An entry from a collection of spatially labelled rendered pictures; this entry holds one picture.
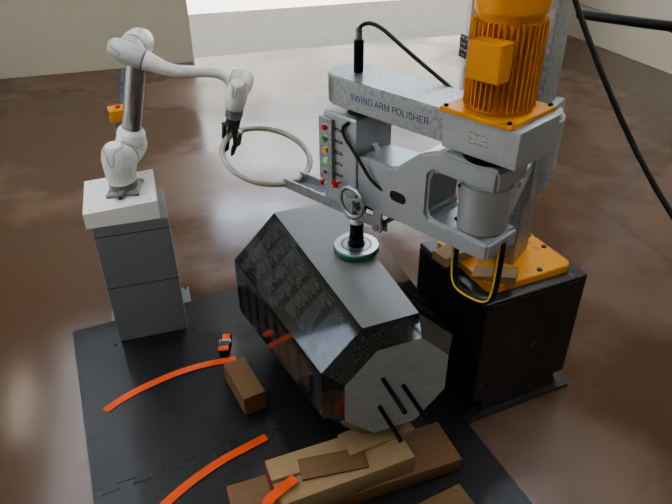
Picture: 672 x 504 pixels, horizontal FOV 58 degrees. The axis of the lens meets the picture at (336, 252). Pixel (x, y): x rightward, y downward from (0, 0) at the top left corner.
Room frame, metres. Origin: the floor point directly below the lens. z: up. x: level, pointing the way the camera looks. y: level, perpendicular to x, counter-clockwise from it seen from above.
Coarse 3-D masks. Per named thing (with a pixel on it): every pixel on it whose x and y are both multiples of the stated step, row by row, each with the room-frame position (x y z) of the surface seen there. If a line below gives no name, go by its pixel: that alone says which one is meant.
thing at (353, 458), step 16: (352, 432) 1.92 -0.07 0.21; (384, 432) 1.92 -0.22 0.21; (400, 432) 1.92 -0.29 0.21; (352, 448) 1.83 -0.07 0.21; (368, 448) 1.83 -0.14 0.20; (304, 464) 1.75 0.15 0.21; (320, 464) 1.75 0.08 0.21; (336, 464) 1.75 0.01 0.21; (352, 464) 1.75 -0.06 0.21; (368, 464) 1.74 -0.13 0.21; (304, 480) 1.67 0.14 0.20
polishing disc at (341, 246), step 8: (336, 240) 2.50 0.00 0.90; (344, 240) 2.50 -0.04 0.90; (368, 240) 2.50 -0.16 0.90; (376, 240) 2.50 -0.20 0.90; (336, 248) 2.43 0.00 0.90; (344, 248) 2.43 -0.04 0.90; (352, 248) 2.43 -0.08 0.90; (360, 248) 2.43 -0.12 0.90; (368, 248) 2.43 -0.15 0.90; (376, 248) 2.43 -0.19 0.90; (352, 256) 2.37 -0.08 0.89; (360, 256) 2.37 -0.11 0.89
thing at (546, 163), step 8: (560, 120) 2.48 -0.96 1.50; (560, 128) 2.47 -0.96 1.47; (560, 136) 2.48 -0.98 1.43; (552, 152) 2.45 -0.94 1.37; (544, 160) 2.42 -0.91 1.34; (552, 160) 2.45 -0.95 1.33; (528, 168) 2.22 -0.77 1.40; (544, 168) 2.43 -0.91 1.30; (552, 168) 2.47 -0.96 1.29; (528, 176) 2.34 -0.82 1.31; (520, 184) 2.10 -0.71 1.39; (520, 192) 2.18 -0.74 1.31; (512, 200) 2.04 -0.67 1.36; (512, 208) 2.05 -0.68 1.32
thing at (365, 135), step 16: (336, 112) 2.42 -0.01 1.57; (352, 112) 2.42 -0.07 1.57; (352, 128) 2.34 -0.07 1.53; (368, 128) 2.37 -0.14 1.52; (384, 128) 2.44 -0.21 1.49; (336, 144) 2.41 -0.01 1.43; (352, 144) 2.34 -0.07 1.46; (368, 144) 2.38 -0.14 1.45; (384, 144) 2.44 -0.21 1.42; (336, 160) 2.41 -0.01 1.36; (352, 160) 2.34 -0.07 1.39; (336, 176) 2.41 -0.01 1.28; (352, 176) 2.34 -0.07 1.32; (336, 192) 2.41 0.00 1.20; (352, 192) 2.34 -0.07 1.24
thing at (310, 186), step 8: (304, 176) 2.81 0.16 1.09; (312, 176) 2.77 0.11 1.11; (288, 184) 2.73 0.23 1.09; (296, 184) 2.69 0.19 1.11; (304, 184) 2.77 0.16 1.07; (312, 184) 2.77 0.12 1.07; (320, 184) 2.73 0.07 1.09; (296, 192) 2.69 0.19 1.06; (304, 192) 2.65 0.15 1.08; (312, 192) 2.60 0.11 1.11; (320, 192) 2.67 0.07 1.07; (320, 200) 2.56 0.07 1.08; (328, 200) 2.52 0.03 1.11; (336, 208) 2.48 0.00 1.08; (368, 216) 2.34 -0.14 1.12; (368, 224) 2.34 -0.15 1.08; (384, 224) 2.27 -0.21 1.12
